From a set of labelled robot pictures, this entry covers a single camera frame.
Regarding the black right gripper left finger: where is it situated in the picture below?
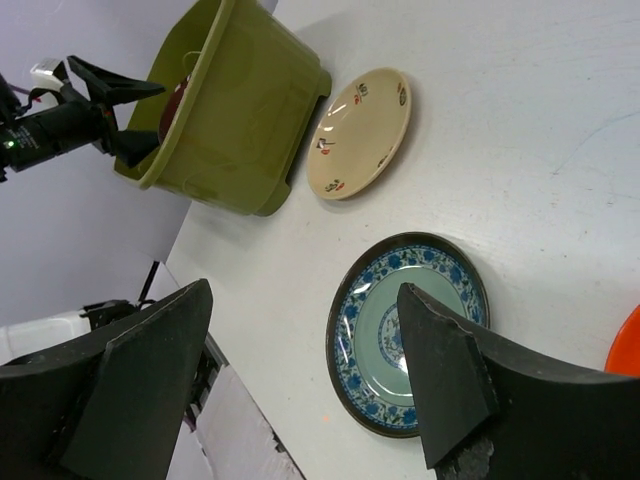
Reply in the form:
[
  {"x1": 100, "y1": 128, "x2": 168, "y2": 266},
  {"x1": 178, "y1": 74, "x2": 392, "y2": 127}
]
[{"x1": 1, "y1": 279, "x2": 213, "y2": 479}]

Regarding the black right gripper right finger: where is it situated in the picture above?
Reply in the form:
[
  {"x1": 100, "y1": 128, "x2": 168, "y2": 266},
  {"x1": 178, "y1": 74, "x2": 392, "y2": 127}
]
[{"x1": 397, "y1": 283, "x2": 639, "y2": 479}]

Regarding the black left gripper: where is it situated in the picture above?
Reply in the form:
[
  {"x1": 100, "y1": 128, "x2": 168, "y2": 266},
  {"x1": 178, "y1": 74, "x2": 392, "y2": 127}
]
[{"x1": 9, "y1": 55, "x2": 165, "y2": 169}]

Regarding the dark red rimmed plate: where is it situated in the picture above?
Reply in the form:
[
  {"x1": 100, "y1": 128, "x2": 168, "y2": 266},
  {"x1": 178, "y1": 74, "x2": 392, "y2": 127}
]
[{"x1": 158, "y1": 75, "x2": 191, "y2": 143}]

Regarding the green plastic bin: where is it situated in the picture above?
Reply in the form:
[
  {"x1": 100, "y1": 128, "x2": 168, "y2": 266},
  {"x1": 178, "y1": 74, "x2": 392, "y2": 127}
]
[{"x1": 114, "y1": 1, "x2": 332, "y2": 216}]

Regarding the blue patterned small plate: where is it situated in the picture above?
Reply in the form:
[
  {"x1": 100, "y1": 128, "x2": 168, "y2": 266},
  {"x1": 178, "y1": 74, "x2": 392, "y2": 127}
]
[{"x1": 325, "y1": 232, "x2": 491, "y2": 438}]

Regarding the orange plate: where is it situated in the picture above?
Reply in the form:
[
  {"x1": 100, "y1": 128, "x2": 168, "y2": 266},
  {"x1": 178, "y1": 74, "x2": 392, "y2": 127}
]
[{"x1": 604, "y1": 305, "x2": 640, "y2": 377}]

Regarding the small cream plate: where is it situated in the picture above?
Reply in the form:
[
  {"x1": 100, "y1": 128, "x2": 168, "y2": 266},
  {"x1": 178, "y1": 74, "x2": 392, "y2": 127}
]
[{"x1": 306, "y1": 67, "x2": 412, "y2": 201}]

